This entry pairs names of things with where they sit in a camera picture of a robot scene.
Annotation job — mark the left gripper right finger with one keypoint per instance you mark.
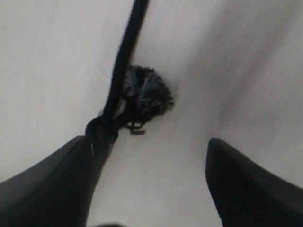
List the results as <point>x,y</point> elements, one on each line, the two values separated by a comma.
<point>247,195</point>

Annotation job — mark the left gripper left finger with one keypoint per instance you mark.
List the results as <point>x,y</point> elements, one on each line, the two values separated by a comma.
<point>57,191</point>

